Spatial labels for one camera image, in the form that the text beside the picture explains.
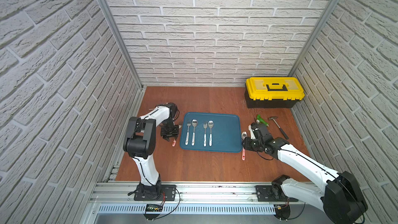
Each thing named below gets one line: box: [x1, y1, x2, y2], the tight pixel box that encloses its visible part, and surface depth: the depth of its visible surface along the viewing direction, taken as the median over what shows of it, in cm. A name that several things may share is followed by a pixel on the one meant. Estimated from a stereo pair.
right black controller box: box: [273, 204, 291, 222], surface depth 71 cm
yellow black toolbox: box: [244, 76, 306, 109], surface depth 99 cm
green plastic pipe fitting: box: [256, 114, 269, 128], surface depth 101 cm
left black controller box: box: [143, 203, 164, 221], surface depth 73 cm
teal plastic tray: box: [179, 112, 243, 153], surface depth 96 cm
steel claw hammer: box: [268, 116, 290, 140], surface depth 97 cm
